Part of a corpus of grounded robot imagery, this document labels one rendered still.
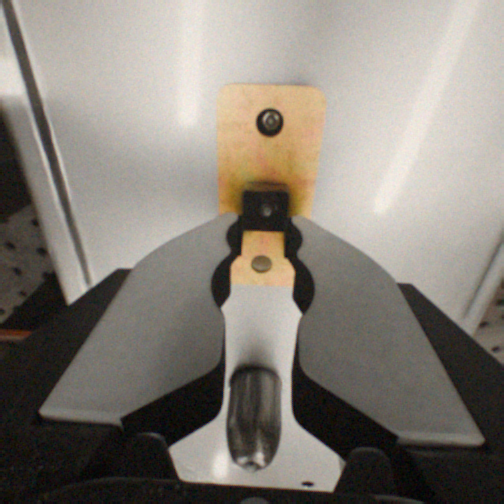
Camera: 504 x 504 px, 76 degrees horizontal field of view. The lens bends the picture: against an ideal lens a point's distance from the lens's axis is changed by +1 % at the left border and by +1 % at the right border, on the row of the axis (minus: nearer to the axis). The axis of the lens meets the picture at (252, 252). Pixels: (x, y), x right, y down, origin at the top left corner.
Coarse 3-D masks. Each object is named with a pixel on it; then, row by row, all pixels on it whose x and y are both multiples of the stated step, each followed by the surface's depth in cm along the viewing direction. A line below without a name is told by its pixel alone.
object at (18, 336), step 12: (36, 288) 32; (48, 288) 32; (60, 288) 32; (24, 300) 31; (36, 300) 31; (48, 300) 31; (60, 300) 31; (12, 312) 29; (24, 312) 29; (36, 312) 29; (48, 312) 29; (0, 324) 28; (12, 324) 28; (24, 324) 28; (36, 324) 28; (0, 336) 26; (12, 336) 26; (24, 336) 26; (0, 348) 25
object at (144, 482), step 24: (144, 432) 5; (144, 456) 4; (168, 456) 4; (360, 456) 4; (384, 456) 4; (96, 480) 4; (120, 480) 4; (144, 480) 4; (168, 480) 4; (360, 480) 4; (384, 480) 4
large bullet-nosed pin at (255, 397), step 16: (256, 368) 19; (240, 384) 19; (256, 384) 18; (272, 384) 19; (240, 400) 18; (256, 400) 18; (272, 400) 18; (240, 416) 17; (256, 416) 17; (272, 416) 17; (240, 432) 17; (256, 432) 16; (272, 432) 17; (240, 448) 16; (256, 448) 16; (272, 448) 16; (240, 464) 16; (256, 464) 16
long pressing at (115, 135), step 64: (0, 0) 10; (64, 0) 11; (128, 0) 11; (192, 0) 10; (256, 0) 10; (320, 0) 10; (384, 0) 10; (448, 0) 10; (0, 64) 11; (64, 64) 12; (128, 64) 11; (192, 64) 11; (256, 64) 11; (320, 64) 11; (384, 64) 11; (448, 64) 11; (64, 128) 13; (128, 128) 13; (192, 128) 13; (384, 128) 12; (448, 128) 12; (64, 192) 14; (128, 192) 14; (192, 192) 14; (320, 192) 14; (384, 192) 13; (448, 192) 13; (64, 256) 16; (128, 256) 16; (256, 256) 15; (384, 256) 15; (448, 256) 15; (256, 320) 18; (192, 448) 25; (320, 448) 24
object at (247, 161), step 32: (224, 96) 11; (256, 96) 11; (288, 96) 11; (320, 96) 11; (224, 128) 12; (256, 128) 12; (288, 128) 11; (320, 128) 11; (224, 160) 12; (256, 160) 12; (288, 160) 12; (224, 192) 13; (256, 192) 12; (288, 192) 12; (256, 224) 13
